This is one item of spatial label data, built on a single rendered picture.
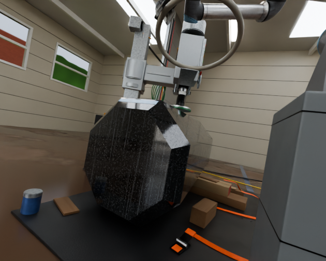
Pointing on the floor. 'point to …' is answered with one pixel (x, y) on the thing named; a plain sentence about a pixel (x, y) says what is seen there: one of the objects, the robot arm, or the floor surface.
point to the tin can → (31, 201)
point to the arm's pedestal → (299, 184)
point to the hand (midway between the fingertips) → (162, 20)
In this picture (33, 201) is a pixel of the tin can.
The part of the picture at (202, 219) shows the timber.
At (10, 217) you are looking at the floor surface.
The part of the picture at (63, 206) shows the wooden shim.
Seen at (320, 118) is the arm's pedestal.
